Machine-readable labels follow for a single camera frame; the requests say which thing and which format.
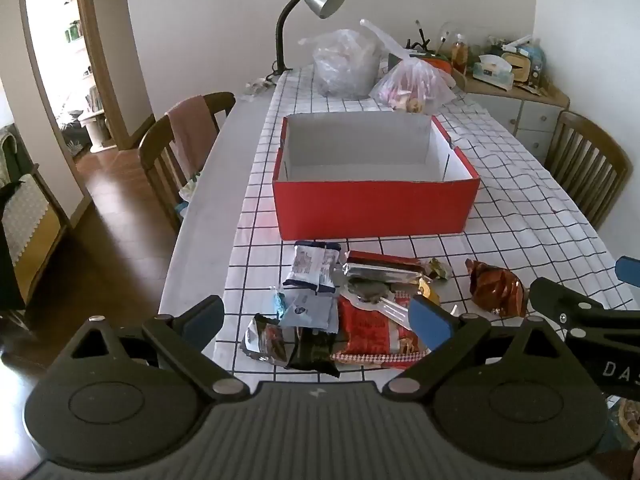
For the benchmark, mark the white cabinet with wooden top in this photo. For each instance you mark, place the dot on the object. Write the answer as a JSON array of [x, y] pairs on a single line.
[[537, 120]]

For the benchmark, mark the large red snack packet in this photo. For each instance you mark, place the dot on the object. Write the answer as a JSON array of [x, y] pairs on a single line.
[[370, 334]]

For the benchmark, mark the tissue box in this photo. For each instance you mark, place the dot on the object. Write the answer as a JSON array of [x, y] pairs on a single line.
[[492, 72]]

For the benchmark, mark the pink towel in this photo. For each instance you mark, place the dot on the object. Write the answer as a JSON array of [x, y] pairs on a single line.
[[192, 127]]

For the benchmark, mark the large clear plastic bag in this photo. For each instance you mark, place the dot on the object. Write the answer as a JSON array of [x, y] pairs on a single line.
[[342, 67]]

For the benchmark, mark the red cardboard box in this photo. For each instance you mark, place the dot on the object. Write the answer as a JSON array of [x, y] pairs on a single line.
[[375, 205]]

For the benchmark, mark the brown foil snack packet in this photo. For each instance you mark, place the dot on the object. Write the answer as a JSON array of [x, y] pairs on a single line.
[[497, 287]]

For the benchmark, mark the small silver brown packet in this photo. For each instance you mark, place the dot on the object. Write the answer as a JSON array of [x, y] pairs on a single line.
[[265, 340]]

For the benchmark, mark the light blue snack packet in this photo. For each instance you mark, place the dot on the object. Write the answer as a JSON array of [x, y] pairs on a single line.
[[310, 312]]

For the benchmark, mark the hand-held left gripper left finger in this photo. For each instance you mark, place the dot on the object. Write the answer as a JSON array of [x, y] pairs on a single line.
[[202, 319]]

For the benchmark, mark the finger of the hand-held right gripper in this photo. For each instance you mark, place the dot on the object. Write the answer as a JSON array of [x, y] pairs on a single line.
[[565, 305], [630, 269]]

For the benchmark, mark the black snack packet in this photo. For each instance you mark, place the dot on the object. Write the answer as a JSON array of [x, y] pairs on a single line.
[[312, 351]]

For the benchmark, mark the white round stand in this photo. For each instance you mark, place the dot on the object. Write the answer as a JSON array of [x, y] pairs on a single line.
[[94, 127]]

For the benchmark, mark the small green gold candy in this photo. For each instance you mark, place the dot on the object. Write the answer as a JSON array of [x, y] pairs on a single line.
[[439, 269]]

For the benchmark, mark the wooden chair with towel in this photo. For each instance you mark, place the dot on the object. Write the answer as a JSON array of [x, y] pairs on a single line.
[[225, 105]]

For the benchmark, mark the orange container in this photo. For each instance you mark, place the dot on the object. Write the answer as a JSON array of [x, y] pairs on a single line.
[[437, 65]]

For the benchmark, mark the long silver red packet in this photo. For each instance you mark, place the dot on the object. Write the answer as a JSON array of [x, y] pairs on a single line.
[[382, 271]]

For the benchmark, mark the amber glass jar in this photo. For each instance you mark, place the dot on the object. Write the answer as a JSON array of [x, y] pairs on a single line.
[[460, 55]]

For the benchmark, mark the yellow snack packet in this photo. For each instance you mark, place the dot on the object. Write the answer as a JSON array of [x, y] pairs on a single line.
[[428, 291]]

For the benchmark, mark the blue printed bag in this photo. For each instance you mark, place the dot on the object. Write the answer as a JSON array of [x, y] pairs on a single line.
[[535, 60]]

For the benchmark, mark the plastic bag of pink snacks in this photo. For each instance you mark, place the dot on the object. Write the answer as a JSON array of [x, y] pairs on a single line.
[[412, 85]]

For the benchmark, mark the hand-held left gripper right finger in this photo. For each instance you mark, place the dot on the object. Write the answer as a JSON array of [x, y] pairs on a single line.
[[429, 324]]

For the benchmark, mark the white blue snack packet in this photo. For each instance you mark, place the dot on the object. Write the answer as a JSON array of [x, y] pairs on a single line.
[[312, 267]]

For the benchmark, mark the white yellow quilted cloth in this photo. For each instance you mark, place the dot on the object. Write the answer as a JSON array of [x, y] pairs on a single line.
[[27, 220]]

